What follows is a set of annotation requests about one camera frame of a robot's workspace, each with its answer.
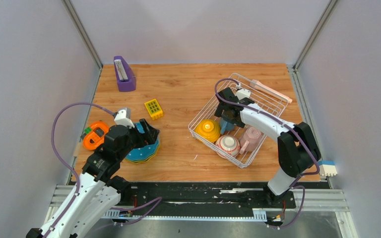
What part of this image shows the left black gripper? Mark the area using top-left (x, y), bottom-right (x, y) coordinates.
top-left (118, 118), bottom-right (160, 160)

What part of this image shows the blue ceramic mug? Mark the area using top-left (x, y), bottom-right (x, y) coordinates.
top-left (219, 118), bottom-right (235, 135)

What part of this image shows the blue polka dot plate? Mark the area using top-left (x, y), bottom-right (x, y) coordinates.
top-left (126, 122), bottom-right (160, 158)

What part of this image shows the green polka dot plate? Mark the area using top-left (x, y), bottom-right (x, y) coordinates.
top-left (126, 154), bottom-right (156, 164)

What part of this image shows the yellow polka dot plate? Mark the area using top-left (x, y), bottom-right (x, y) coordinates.
top-left (130, 159), bottom-right (151, 164)

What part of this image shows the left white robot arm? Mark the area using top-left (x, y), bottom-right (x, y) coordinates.
top-left (26, 119), bottom-right (160, 238)

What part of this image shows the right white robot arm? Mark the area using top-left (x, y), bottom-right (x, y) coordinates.
top-left (215, 87), bottom-right (321, 207)

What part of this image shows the yellow toy block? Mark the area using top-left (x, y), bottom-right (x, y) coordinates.
top-left (144, 99), bottom-right (164, 120)

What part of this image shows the yellow ribbed bowl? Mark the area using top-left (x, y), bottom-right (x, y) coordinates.
top-left (194, 119), bottom-right (220, 143)

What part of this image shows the white red patterned bowl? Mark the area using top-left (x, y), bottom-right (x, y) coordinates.
top-left (215, 135), bottom-right (241, 157)

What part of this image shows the pink ceramic mug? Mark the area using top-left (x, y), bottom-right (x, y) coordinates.
top-left (239, 126), bottom-right (263, 154)

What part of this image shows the purple metronome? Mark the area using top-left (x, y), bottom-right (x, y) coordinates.
top-left (113, 56), bottom-right (136, 92)

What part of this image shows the orange tape measure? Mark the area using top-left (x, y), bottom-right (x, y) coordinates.
top-left (81, 121), bottom-right (109, 150)

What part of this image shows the white blue toy block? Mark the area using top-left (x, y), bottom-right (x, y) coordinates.
top-left (318, 160), bottom-right (338, 177)

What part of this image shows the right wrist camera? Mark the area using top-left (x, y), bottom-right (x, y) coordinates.
top-left (235, 88), bottom-right (251, 100)

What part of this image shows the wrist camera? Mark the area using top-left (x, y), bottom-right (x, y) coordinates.
top-left (235, 88), bottom-right (251, 100)
top-left (114, 107), bottom-right (135, 128)

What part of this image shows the white wire dish rack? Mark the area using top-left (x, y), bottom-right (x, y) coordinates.
top-left (188, 73), bottom-right (292, 168)

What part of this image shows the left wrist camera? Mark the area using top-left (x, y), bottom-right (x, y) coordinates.
top-left (114, 107), bottom-right (135, 128)

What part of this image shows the pink white rack handle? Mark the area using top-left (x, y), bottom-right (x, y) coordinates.
top-left (250, 80), bottom-right (293, 104)

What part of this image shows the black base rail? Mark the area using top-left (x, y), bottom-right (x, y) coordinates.
top-left (111, 182), bottom-right (306, 228)

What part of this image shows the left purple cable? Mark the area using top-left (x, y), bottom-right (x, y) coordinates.
top-left (42, 102), bottom-right (116, 238)

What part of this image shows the purple cable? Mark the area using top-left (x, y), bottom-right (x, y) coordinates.
top-left (214, 78), bottom-right (320, 231)
top-left (42, 102), bottom-right (116, 238)

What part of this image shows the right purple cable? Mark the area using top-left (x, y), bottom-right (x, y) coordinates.
top-left (214, 78), bottom-right (320, 231)

